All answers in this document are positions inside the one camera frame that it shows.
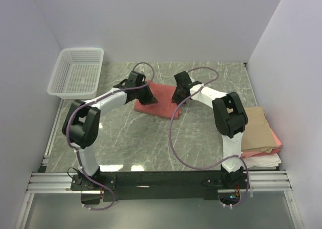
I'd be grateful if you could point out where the red t-shirt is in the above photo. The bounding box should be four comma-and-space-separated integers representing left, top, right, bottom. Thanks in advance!
134, 82, 177, 119

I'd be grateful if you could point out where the purple cable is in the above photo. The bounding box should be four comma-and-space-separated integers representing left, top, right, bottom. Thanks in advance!
168, 66, 251, 207
65, 61, 155, 211

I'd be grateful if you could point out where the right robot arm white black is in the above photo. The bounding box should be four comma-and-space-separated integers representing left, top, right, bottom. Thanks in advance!
172, 71, 248, 188

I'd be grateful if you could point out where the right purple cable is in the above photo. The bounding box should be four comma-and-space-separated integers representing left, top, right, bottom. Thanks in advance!
168, 66, 251, 207

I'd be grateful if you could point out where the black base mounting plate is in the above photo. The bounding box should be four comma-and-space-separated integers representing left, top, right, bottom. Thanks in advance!
70, 169, 249, 205

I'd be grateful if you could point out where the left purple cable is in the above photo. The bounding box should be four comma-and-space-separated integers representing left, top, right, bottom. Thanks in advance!
65, 61, 155, 211

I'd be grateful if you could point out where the folded tan t-shirt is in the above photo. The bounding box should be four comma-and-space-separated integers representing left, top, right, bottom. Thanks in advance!
241, 107, 277, 152

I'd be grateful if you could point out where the white plastic basket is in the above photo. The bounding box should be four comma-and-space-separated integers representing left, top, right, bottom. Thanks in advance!
47, 47, 104, 100

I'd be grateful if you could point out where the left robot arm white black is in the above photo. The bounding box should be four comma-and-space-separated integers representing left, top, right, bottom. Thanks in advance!
62, 71, 157, 190

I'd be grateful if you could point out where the aluminium rail frame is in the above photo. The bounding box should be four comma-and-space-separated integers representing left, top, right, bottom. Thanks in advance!
15, 101, 294, 228

